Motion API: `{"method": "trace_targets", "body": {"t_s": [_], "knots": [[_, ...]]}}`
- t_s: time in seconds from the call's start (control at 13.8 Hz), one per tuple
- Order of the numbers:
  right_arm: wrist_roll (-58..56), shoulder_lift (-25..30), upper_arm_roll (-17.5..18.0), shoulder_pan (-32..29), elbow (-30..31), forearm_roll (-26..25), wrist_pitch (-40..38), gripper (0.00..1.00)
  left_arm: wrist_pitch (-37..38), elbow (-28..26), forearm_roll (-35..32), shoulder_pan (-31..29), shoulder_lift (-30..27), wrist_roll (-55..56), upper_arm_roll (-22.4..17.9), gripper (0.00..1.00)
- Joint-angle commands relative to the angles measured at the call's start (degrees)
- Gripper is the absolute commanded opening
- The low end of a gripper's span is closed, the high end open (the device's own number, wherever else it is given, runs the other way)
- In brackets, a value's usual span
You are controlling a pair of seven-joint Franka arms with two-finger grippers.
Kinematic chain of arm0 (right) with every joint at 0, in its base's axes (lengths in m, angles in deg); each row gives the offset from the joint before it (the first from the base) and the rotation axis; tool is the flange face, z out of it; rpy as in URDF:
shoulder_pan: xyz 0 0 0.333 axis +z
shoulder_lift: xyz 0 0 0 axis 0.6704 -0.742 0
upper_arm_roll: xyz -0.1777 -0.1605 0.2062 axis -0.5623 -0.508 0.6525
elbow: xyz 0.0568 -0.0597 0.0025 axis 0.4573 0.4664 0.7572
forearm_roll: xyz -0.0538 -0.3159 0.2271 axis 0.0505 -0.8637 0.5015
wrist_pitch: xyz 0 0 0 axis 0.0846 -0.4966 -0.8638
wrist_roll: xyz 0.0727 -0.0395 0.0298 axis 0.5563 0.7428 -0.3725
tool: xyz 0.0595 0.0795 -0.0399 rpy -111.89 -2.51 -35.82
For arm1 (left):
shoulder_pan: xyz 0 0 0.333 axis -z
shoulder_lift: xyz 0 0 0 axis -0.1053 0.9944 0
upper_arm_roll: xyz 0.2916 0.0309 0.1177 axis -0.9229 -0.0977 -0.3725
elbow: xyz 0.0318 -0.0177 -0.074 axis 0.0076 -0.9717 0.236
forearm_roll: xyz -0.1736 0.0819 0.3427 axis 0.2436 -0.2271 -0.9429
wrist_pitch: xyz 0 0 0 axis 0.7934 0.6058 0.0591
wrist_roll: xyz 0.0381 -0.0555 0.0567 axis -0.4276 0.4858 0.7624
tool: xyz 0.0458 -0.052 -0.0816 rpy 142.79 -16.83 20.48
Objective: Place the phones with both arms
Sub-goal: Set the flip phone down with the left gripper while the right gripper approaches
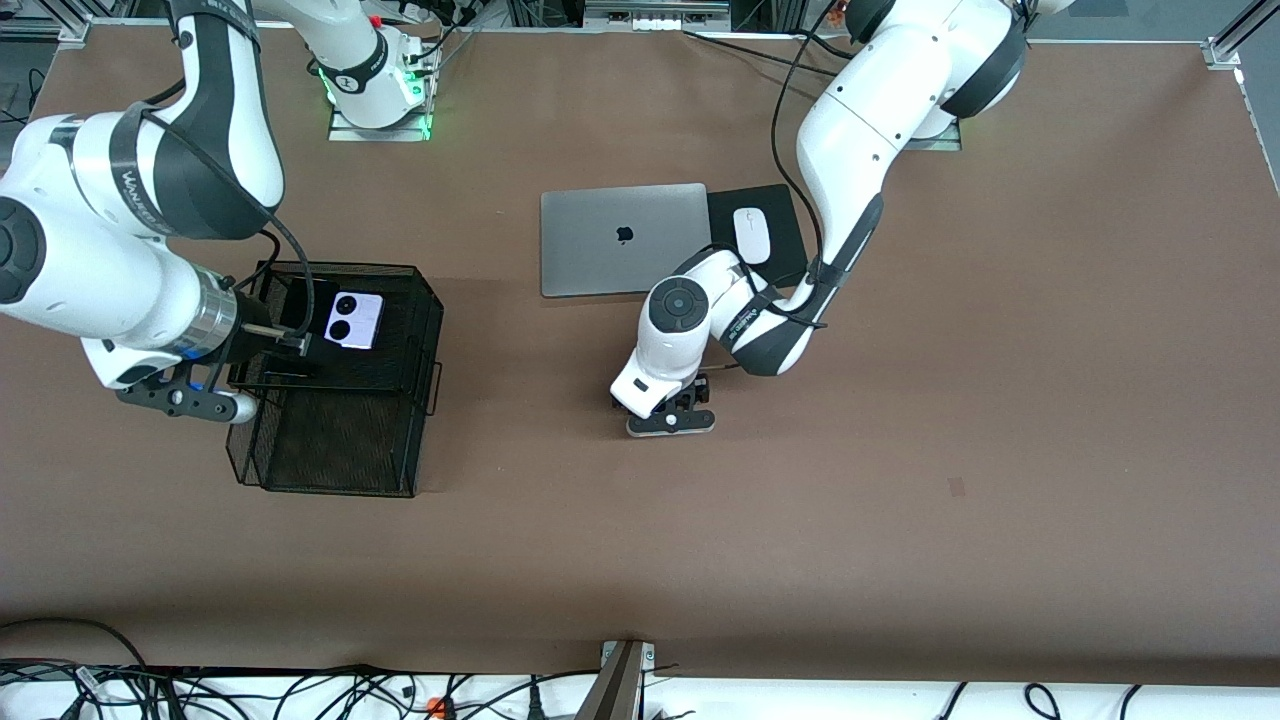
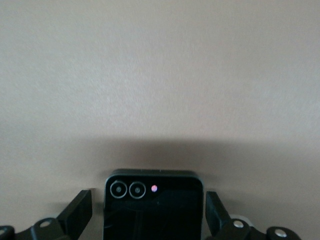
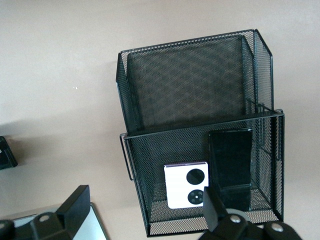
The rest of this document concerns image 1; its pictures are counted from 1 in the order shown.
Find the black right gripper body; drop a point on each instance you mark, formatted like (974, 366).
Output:
(251, 340)

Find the lavender flip phone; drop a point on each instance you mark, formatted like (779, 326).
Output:
(368, 320)

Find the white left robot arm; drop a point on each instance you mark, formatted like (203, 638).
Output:
(870, 120)

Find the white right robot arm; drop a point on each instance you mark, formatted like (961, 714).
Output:
(100, 270)

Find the black two-tier mesh tray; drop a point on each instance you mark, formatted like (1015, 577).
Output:
(380, 440)

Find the silver closed laptop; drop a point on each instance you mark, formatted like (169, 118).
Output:
(590, 250)

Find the white computer mouse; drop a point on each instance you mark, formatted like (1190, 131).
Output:
(752, 235)

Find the black mouse pad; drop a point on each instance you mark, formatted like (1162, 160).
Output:
(720, 215)

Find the grey power strip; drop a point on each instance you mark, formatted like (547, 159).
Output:
(655, 22)

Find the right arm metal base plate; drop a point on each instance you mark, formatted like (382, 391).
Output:
(350, 133)

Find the grey metal camera bracket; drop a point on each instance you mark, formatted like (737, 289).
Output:
(615, 690)

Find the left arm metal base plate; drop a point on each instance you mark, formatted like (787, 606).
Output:
(940, 143)

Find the aluminium frame corner rail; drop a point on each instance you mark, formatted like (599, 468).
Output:
(70, 30)
(1222, 50)

